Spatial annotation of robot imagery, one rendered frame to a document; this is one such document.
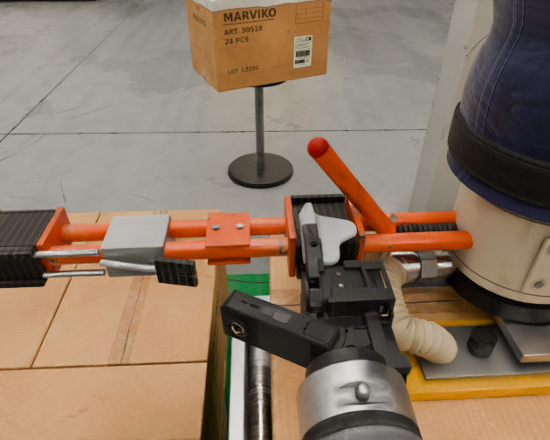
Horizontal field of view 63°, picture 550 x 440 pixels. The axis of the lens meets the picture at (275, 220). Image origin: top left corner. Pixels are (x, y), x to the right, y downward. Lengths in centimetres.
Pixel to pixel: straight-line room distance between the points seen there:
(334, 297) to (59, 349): 87
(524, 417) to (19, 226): 60
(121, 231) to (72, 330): 70
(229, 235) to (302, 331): 16
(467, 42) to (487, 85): 108
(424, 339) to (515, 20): 32
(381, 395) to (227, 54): 195
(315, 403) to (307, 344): 6
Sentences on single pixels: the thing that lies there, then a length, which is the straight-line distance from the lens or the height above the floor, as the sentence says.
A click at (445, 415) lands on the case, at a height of 95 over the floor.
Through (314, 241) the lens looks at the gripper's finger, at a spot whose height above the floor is 113.
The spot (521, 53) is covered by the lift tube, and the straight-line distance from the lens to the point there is 46.
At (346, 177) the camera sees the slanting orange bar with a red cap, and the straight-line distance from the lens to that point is 48.
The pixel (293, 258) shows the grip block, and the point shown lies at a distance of 50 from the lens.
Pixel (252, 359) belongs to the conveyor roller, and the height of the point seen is 54.
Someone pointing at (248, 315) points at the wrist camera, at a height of 110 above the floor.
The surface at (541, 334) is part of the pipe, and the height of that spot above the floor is 100.
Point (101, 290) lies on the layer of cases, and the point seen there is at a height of 54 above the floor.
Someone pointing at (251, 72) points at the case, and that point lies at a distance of 225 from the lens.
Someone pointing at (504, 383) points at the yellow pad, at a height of 97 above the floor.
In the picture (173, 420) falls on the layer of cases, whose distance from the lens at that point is 101.
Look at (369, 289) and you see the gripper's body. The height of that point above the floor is 111.
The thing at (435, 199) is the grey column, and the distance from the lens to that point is 179.
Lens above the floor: 141
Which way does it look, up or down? 37 degrees down
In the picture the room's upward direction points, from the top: straight up
